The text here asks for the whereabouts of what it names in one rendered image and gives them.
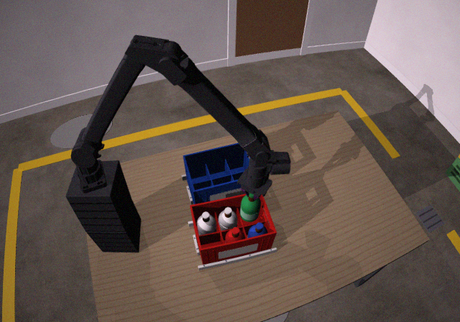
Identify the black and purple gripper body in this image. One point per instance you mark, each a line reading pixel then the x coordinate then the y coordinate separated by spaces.
pixel 254 185

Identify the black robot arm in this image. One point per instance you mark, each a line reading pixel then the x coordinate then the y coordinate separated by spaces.
pixel 164 56

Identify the blue plastic crate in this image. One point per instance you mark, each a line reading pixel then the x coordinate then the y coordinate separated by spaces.
pixel 224 165

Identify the blue bottle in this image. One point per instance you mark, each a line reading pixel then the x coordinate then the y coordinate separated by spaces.
pixel 257 230

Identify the dark red crate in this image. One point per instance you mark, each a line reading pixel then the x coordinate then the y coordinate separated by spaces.
pixel 210 244

